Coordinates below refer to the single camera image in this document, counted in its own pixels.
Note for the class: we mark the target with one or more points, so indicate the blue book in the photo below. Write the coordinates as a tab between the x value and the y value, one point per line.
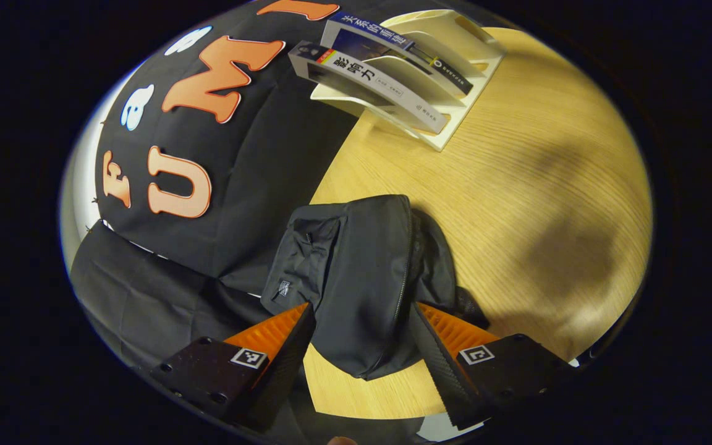
368	29

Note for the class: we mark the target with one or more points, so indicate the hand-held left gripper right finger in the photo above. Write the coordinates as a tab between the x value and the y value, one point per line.
439	364

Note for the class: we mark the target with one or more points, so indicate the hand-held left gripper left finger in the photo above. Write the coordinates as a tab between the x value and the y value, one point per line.
288	364

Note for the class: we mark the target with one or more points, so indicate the white bookshelf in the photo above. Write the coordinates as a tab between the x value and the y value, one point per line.
449	43

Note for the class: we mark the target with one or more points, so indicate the black schoolbag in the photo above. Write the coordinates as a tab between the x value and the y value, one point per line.
362	278

